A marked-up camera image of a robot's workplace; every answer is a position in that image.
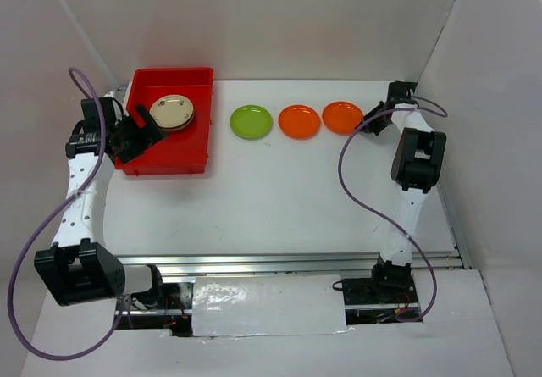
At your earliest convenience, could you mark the orange plate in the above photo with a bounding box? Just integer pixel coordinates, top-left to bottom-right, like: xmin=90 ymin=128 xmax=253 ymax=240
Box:
xmin=279 ymin=104 xmax=321 ymax=140
xmin=322 ymin=101 xmax=364 ymax=136

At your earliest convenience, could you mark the aluminium rail frame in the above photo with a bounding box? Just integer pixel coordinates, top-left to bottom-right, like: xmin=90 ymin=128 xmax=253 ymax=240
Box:
xmin=101 ymin=79 xmax=473 ymax=331

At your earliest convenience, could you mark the green plate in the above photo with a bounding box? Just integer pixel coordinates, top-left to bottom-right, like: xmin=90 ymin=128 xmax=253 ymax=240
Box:
xmin=230 ymin=105 xmax=274 ymax=140

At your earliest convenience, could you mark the cream floral plate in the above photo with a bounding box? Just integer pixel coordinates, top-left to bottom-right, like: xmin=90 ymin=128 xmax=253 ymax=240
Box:
xmin=149 ymin=94 xmax=195 ymax=128

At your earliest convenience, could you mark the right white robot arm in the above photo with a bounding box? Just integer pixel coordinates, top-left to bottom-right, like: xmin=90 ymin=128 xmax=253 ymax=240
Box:
xmin=361 ymin=81 xmax=447 ymax=302

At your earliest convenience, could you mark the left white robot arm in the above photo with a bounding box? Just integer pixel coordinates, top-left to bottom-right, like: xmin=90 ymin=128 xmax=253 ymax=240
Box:
xmin=34 ymin=97 xmax=168 ymax=308

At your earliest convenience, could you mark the white foil cover sheet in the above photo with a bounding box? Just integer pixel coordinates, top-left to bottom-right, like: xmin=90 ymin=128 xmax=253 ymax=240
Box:
xmin=191 ymin=275 xmax=347 ymax=337

